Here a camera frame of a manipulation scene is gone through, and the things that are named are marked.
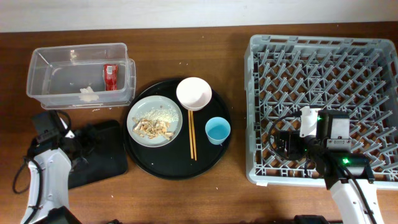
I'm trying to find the white tissue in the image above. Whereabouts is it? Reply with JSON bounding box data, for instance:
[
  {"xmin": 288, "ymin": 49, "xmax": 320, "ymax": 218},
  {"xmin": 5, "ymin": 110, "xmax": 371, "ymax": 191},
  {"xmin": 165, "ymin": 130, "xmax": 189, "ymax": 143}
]
[{"xmin": 79, "ymin": 86, "xmax": 99, "ymax": 103}]

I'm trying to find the pile of peanut shells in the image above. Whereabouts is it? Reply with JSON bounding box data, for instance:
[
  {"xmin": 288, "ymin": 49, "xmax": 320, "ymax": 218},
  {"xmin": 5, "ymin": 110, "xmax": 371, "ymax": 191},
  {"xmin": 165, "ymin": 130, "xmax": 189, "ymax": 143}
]
[{"xmin": 132, "ymin": 118, "xmax": 174, "ymax": 140}]

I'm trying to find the blue cup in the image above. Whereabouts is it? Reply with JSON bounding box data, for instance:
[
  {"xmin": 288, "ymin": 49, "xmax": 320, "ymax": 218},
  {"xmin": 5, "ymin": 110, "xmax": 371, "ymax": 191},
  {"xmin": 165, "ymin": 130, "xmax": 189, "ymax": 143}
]
[{"xmin": 205, "ymin": 117, "xmax": 231, "ymax": 145}]

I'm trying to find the grey plate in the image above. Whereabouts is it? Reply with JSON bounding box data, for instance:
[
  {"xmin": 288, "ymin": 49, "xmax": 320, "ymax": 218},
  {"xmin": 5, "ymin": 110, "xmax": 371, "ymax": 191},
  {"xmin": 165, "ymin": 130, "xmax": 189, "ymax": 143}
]
[{"xmin": 126, "ymin": 95, "xmax": 183, "ymax": 147}]

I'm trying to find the red snack wrapper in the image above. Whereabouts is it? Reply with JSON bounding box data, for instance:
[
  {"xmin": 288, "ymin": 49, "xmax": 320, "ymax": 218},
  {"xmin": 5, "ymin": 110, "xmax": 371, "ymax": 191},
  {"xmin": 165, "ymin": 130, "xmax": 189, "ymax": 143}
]
[{"xmin": 104, "ymin": 64, "xmax": 118, "ymax": 91}]

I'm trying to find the pile of white rice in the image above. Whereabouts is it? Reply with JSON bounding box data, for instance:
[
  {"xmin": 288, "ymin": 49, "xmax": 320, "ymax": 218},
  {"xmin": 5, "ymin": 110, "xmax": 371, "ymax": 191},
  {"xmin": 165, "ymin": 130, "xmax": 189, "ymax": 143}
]
[{"xmin": 139, "ymin": 109, "xmax": 179, "ymax": 123}]

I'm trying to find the wooden chopstick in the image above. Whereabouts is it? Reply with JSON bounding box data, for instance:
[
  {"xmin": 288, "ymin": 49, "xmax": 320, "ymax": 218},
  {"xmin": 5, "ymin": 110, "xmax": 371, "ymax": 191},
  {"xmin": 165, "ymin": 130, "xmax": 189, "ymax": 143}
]
[
  {"xmin": 188, "ymin": 110, "xmax": 194, "ymax": 159},
  {"xmin": 190, "ymin": 111, "xmax": 197, "ymax": 161}
]

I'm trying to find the pink bowl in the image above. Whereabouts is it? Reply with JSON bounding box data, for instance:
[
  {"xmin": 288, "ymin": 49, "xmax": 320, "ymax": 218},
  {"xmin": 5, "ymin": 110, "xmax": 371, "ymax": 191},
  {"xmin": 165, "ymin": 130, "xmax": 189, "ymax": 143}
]
[{"xmin": 176, "ymin": 77, "xmax": 212, "ymax": 111}]

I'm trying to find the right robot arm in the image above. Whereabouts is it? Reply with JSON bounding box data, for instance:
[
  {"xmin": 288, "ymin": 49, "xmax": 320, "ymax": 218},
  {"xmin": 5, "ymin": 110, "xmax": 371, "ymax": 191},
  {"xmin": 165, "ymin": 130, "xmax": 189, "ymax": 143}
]
[{"xmin": 267, "ymin": 106, "xmax": 384, "ymax": 223}]

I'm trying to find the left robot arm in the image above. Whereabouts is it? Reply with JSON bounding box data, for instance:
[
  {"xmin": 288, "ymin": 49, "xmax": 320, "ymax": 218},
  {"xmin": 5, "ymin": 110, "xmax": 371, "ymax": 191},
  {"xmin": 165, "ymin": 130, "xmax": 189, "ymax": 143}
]
[{"xmin": 21, "ymin": 110, "xmax": 100, "ymax": 223}]

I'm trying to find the clear plastic waste bin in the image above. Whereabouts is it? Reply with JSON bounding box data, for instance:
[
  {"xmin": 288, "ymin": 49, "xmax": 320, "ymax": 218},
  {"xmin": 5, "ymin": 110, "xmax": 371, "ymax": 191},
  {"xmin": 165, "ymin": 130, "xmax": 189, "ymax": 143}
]
[{"xmin": 26, "ymin": 43, "xmax": 136, "ymax": 110}]

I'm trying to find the grey dishwasher rack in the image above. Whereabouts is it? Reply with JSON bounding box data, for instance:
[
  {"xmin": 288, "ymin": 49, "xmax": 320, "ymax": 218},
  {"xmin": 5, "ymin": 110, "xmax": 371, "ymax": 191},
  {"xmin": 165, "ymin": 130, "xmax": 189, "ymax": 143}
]
[{"xmin": 244, "ymin": 35, "xmax": 397, "ymax": 190}]

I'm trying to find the black rectangular tray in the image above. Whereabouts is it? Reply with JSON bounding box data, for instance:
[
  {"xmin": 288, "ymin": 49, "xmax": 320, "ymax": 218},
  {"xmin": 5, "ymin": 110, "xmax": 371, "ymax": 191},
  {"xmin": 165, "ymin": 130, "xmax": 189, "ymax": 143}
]
[{"xmin": 68, "ymin": 120, "xmax": 128, "ymax": 189}]

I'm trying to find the round black serving tray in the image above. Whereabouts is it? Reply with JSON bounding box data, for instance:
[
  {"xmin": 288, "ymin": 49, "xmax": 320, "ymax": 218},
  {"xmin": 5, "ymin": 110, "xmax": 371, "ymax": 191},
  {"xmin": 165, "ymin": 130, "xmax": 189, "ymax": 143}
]
[{"xmin": 123, "ymin": 90, "xmax": 232, "ymax": 180}]

